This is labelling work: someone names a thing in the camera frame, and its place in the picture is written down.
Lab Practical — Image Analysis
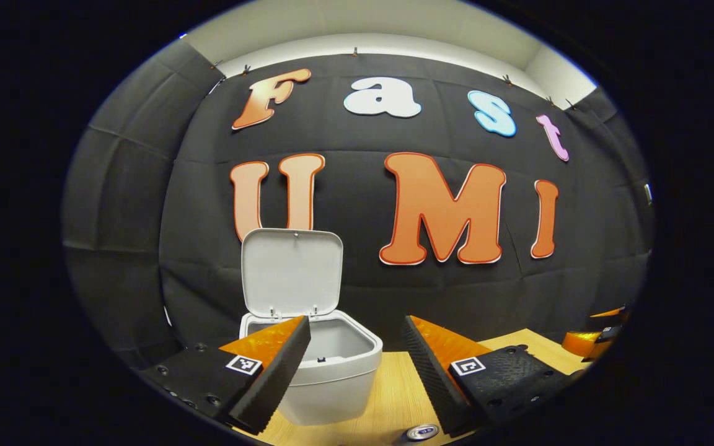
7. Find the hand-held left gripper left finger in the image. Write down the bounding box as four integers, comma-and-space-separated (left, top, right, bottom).
140, 315, 312, 435

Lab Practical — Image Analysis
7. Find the white desktop garbage bin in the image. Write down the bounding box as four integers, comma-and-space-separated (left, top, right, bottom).
239, 228, 384, 426

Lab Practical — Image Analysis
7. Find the wooden desktop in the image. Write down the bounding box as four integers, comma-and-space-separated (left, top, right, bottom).
252, 328, 588, 446

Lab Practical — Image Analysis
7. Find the silver blue pop can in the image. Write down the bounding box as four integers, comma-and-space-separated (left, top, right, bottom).
402, 424, 440, 444

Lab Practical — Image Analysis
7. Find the black backdrop cloth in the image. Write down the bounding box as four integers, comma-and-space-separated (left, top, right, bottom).
61, 40, 655, 372

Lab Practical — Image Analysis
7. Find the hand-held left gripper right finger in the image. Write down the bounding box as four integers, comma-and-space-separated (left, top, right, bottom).
402, 315, 581, 438

